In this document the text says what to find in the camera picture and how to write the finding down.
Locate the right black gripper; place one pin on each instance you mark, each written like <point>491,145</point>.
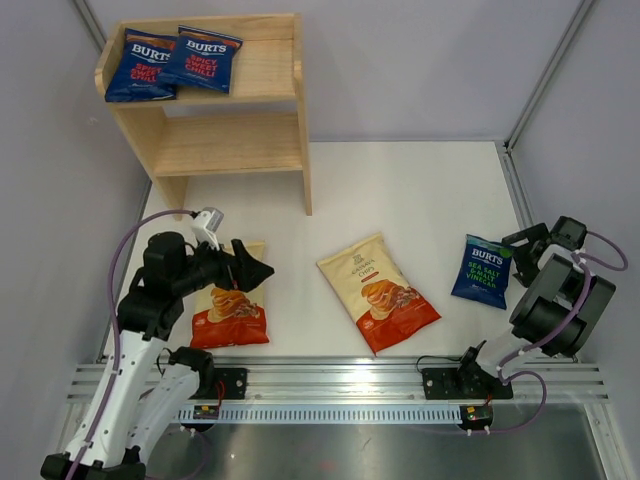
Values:
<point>525,273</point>

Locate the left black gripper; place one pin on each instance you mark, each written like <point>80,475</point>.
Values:
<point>250,272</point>

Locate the cassava chips bag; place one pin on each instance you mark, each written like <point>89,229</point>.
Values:
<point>385,308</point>
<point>228,318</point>

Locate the Burts sea salt vinegar bag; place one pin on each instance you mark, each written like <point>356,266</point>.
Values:
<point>484,272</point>

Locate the blue Burts chilli bag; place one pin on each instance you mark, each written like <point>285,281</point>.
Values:
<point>137,77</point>

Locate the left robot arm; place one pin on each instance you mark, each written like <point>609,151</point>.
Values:
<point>124,423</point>

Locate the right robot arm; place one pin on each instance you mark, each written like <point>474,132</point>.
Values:
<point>562,303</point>

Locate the wooden two-tier shelf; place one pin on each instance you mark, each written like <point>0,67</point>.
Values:
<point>260,126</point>

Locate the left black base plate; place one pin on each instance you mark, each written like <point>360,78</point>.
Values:
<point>229,383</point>

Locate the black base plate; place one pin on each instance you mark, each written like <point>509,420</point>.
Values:
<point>451,384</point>
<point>229,383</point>

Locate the white slotted cable duct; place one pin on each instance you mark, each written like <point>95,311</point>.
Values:
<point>319,414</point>

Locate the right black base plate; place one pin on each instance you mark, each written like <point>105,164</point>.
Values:
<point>451,384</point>

